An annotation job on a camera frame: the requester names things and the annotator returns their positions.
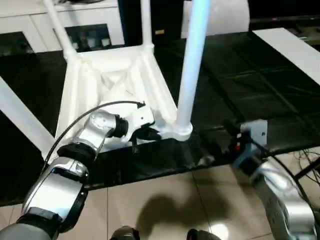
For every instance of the white plastic table top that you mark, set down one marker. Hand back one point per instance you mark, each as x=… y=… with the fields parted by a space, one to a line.
x=115 y=85

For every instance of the white plastic table leg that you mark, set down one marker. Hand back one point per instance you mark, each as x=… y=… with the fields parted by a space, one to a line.
x=22 y=115
x=62 y=30
x=146 y=25
x=192 y=60

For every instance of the black work mat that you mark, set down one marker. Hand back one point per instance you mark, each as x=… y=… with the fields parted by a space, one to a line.
x=250 y=85

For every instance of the black work table foot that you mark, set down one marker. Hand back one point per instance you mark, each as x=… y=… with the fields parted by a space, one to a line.
x=307 y=170

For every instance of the black robot right foot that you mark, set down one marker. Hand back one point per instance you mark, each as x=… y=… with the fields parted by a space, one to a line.
x=202 y=234

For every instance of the black robot foot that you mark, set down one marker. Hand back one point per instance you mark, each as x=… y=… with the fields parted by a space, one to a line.
x=202 y=234
x=124 y=233

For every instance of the black robot left foot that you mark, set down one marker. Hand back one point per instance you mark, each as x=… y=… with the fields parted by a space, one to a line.
x=124 y=233

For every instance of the white side table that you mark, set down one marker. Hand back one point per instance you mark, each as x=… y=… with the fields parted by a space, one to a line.
x=295 y=50

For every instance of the small yellow label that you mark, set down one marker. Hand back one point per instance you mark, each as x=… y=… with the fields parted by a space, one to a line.
x=159 y=32

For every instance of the red bottle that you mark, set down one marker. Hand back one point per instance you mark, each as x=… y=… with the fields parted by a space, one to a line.
x=82 y=42

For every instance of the white plastic bag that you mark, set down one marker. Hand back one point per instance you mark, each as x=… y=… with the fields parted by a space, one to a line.
x=220 y=17

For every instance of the black cabinet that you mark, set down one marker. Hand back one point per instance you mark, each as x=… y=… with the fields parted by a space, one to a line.
x=160 y=17

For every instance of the black bar with red mark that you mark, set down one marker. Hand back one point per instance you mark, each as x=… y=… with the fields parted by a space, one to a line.
x=290 y=20

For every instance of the white cabinet with glass doors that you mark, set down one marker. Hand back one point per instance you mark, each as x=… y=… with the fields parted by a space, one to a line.
x=55 y=22

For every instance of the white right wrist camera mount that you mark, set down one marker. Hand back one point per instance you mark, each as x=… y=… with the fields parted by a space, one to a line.
x=252 y=135

